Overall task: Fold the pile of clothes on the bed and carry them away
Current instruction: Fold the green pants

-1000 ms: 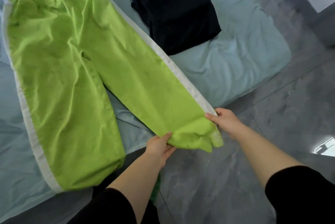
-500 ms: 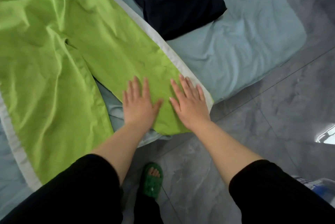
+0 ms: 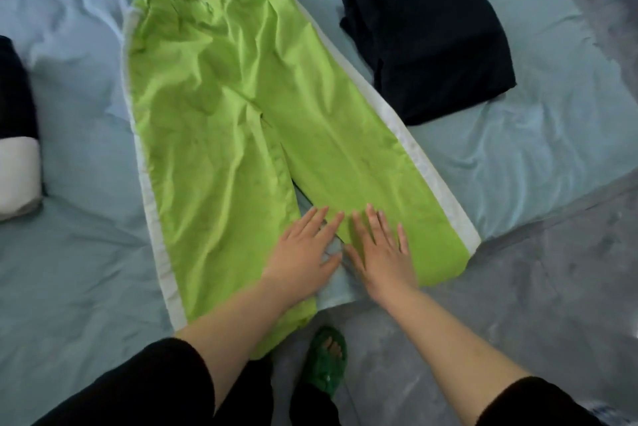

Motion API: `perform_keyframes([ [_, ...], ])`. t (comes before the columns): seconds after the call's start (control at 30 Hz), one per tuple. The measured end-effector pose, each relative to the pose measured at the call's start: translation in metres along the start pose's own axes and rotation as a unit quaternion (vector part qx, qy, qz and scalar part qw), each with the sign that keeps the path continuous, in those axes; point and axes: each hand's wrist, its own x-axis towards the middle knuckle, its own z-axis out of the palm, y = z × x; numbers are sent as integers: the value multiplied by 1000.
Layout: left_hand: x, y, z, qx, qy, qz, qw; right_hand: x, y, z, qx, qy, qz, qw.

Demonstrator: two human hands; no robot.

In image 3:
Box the person's black trousers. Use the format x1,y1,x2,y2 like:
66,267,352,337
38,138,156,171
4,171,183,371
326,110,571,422
213,355,342,426

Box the person's black right sleeve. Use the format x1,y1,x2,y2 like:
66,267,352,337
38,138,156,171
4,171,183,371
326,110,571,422
476,376,607,426

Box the person's right forearm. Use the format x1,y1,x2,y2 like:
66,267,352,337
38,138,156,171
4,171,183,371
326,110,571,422
378,284,530,426

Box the green sandal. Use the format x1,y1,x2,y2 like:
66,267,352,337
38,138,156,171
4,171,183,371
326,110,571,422
299,325,349,399

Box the light blue bed sheet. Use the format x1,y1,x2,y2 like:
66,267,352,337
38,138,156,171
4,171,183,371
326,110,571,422
0,0,638,426

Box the person's left hand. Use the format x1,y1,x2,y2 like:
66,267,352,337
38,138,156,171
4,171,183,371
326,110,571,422
261,206,346,310

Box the green trousers with white stripes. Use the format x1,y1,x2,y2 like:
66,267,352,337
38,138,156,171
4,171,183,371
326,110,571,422
121,0,482,361

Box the person's black sleeve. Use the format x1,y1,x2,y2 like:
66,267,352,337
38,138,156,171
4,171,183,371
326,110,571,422
32,337,218,426
476,376,607,426

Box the folded black and white garment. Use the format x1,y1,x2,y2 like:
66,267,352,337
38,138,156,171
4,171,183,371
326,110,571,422
0,35,43,222

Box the person's left forearm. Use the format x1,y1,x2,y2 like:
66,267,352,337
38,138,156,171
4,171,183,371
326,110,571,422
174,271,313,412

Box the person's black left sleeve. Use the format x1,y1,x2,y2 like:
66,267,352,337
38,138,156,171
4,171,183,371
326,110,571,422
32,337,218,426

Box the person's right hand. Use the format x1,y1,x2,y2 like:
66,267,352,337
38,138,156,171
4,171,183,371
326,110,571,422
344,204,420,308

